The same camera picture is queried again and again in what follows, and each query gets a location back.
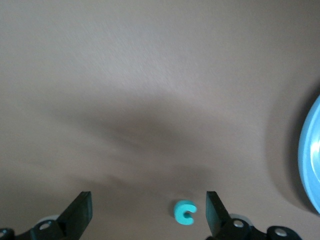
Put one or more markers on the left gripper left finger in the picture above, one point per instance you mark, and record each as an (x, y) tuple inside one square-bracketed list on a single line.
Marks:
[(77, 220)]

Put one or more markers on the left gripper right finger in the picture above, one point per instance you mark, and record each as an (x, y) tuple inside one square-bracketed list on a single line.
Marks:
[(217, 220)]

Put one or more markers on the teal foam letter c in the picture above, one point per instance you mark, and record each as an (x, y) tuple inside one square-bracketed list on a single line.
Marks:
[(178, 212)]

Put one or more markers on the blue plate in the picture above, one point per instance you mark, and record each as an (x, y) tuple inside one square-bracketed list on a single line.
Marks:
[(310, 155)]

